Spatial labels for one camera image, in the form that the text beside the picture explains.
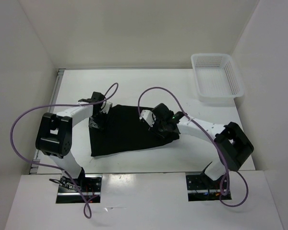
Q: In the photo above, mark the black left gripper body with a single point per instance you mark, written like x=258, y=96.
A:
x=97, y=121

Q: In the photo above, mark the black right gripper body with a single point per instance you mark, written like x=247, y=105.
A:
x=159, y=124

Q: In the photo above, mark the black shorts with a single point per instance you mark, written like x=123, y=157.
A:
x=123, y=131

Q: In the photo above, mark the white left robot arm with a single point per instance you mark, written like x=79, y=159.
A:
x=71, y=117

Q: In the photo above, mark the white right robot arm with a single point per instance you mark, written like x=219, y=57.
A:
x=230, y=140

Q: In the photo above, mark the white plastic basket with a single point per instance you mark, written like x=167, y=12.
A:
x=217, y=78

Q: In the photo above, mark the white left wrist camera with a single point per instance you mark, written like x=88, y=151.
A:
x=106, y=107

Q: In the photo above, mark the aluminium frame rail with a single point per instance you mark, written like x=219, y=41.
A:
x=49, y=144

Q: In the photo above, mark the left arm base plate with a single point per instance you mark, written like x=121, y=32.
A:
x=68, y=194

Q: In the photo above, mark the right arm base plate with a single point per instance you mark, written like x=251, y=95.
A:
x=202, y=188

